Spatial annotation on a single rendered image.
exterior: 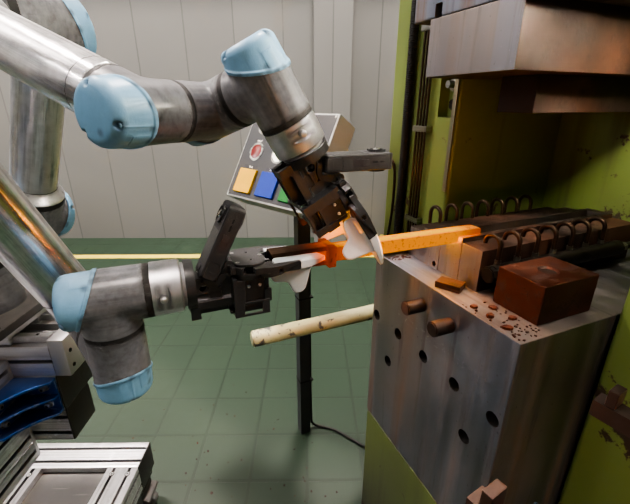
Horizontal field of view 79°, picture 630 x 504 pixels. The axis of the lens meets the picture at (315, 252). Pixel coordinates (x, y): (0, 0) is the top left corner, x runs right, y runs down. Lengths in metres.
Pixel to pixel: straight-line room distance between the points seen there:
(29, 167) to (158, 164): 2.90
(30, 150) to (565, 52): 0.95
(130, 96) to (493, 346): 0.58
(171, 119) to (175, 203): 3.38
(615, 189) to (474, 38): 0.56
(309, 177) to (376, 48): 3.09
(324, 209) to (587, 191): 0.76
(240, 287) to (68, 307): 0.21
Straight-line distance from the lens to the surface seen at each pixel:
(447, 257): 0.77
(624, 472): 0.87
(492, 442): 0.73
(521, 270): 0.69
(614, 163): 1.13
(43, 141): 0.94
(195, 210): 3.82
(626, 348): 0.77
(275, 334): 1.08
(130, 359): 0.59
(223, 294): 0.57
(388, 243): 0.65
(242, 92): 0.52
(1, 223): 0.62
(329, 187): 0.56
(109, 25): 3.93
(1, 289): 1.03
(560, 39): 0.73
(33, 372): 1.04
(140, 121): 0.47
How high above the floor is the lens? 1.23
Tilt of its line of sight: 21 degrees down
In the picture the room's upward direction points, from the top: straight up
